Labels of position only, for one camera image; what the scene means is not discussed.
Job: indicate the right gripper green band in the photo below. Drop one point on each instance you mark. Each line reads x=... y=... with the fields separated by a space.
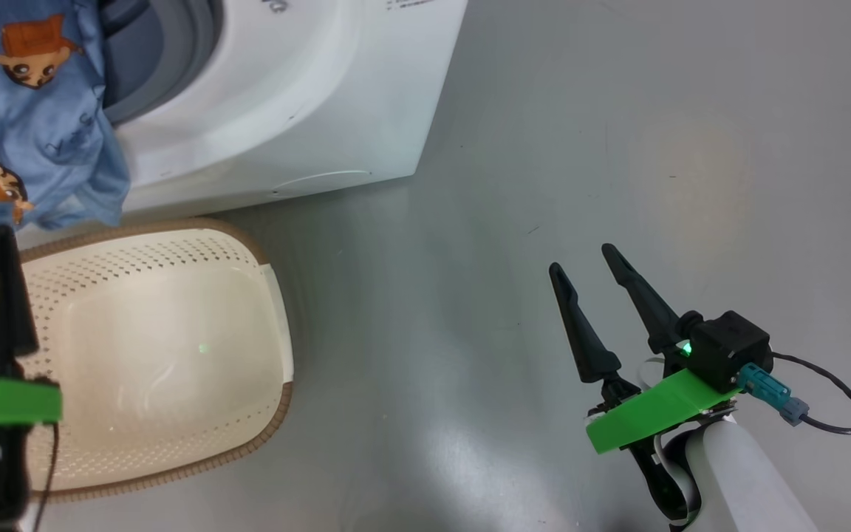
x=654 y=410

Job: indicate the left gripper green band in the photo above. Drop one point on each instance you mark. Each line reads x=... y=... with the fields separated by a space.
x=4 y=400

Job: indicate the blue cartoon print trousers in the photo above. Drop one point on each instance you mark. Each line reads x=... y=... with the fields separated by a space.
x=41 y=133

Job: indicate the cream perforated laundry basket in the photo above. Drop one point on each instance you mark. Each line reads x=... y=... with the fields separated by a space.
x=159 y=355

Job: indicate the white front-load washing machine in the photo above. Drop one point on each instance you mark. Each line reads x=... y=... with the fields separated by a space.
x=322 y=111

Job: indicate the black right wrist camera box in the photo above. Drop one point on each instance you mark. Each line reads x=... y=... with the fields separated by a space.
x=728 y=347

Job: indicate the teal right camera connector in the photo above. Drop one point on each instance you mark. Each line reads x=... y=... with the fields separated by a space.
x=765 y=388

